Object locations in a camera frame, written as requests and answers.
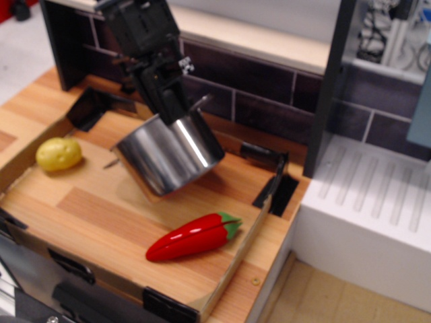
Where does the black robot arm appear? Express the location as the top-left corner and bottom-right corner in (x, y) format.
(95, 1), (194, 125)

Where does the white drainboard sink unit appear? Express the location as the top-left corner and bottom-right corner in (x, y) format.
(292, 136), (430, 311)

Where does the cardboard fence with black tape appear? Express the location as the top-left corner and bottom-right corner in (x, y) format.
(1, 84), (294, 322)

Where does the tangled black cables background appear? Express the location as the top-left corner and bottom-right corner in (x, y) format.
(354, 0), (431, 72)

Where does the red toy chili pepper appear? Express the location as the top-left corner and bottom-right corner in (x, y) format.
(145, 212), (242, 262)

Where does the yellow toy potato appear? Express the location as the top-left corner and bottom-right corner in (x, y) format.
(36, 137), (83, 172)

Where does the stainless steel pot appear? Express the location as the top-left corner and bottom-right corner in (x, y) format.
(111, 94), (225, 201)

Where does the dark grey shelf frame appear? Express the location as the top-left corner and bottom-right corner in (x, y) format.
(39, 0), (357, 179)

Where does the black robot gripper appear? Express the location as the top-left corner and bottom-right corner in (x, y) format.
(119, 43), (195, 125)

